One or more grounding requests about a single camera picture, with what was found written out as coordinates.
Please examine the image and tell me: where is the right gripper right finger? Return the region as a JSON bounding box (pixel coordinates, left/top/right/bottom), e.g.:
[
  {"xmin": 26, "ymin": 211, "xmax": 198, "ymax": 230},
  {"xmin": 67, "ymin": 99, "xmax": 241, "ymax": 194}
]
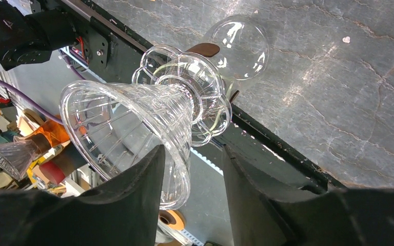
[{"xmin": 223, "ymin": 146, "xmax": 394, "ymax": 245}]

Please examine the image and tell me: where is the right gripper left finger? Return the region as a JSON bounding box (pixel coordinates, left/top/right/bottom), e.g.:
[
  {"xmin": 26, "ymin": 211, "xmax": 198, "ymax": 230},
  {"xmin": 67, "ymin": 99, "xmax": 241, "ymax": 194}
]
[{"xmin": 0, "ymin": 145, "xmax": 166, "ymax": 245}]

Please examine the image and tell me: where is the clear glass dripper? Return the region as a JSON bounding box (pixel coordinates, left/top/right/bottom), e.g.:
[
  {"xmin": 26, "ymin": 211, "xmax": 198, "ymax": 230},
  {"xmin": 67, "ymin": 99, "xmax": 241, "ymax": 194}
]
[{"xmin": 58, "ymin": 44, "xmax": 233, "ymax": 211}]

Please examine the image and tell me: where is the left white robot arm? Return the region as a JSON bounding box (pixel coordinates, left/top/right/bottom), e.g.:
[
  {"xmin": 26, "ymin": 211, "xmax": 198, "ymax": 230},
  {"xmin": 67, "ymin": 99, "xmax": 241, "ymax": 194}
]
[{"xmin": 0, "ymin": 1, "xmax": 77, "ymax": 72}]

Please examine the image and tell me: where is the small glass server cup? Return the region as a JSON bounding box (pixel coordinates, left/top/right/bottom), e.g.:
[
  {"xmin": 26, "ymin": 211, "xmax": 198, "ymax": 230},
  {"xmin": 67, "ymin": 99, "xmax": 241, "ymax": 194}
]
[{"xmin": 187, "ymin": 15, "xmax": 270, "ymax": 103}]

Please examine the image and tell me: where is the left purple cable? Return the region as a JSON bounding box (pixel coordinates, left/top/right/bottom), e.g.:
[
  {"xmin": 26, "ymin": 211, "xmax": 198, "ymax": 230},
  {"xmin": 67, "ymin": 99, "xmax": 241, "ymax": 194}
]
[{"xmin": 0, "ymin": 75, "xmax": 65, "ymax": 126}]

